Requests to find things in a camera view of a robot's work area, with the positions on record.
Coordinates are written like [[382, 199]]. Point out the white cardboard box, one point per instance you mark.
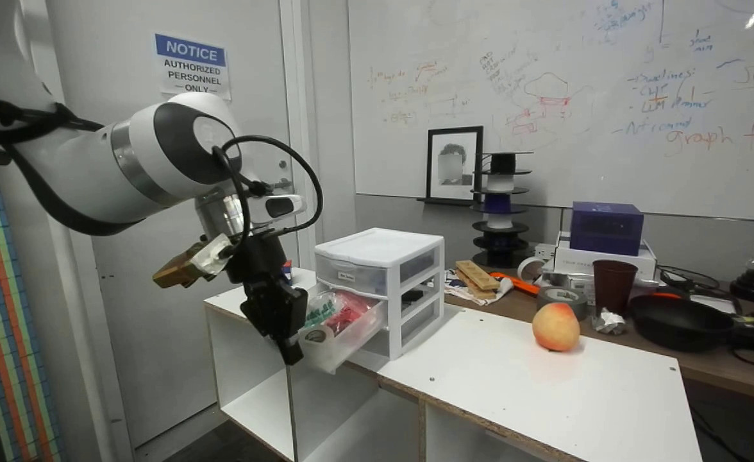
[[577, 263]]

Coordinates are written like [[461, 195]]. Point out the white shelf table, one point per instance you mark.
[[520, 376]]

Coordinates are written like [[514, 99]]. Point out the grey round bowl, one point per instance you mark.
[[565, 297]]

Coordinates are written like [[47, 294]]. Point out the clear plastic drawer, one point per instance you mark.
[[333, 356]]

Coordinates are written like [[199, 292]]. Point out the wrist mounted camera box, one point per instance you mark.
[[188, 263]]

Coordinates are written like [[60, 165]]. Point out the wooden brush block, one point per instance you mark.
[[478, 275]]

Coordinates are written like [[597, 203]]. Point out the dark red cup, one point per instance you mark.
[[613, 285]]

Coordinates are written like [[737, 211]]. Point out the black frying pan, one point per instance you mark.
[[676, 324]]

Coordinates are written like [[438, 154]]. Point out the blue white notice sign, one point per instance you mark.
[[190, 65]]

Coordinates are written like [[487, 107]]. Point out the white pvc pole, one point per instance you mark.
[[84, 343]]

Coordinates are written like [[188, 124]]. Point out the purple box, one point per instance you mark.
[[605, 230]]

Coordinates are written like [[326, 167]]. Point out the crumpled white wrapper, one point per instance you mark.
[[612, 323]]

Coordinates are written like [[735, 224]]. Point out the orange peach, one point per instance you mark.
[[558, 328]]

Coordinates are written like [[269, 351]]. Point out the colourful striped panel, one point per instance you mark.
[[1, 343]]

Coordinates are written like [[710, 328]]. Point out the whiteboard with writing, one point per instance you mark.
[[565, 52]]

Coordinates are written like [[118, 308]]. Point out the black framed picture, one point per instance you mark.
[[455, 163]]

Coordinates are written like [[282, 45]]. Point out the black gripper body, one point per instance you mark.
[[265, 292]]

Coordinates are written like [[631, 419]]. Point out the black spool stack stand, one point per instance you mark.
[[501, 246]]

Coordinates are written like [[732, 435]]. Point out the white plastic drawer unit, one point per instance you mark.
[[410, 247]]

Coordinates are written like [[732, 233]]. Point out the bag with red contents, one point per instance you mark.
[[351, 312]]

